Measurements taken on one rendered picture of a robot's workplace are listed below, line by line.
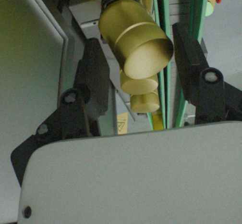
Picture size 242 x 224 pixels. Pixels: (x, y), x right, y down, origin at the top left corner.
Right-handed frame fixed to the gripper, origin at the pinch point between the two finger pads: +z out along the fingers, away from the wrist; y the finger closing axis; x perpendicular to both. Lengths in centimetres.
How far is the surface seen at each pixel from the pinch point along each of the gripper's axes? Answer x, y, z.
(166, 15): -11.4, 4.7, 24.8
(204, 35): -40, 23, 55
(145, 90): -6.1, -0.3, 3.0
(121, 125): -291, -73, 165
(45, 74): -7.2, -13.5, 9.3
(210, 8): -18.6, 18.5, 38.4
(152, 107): -10.9, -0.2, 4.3
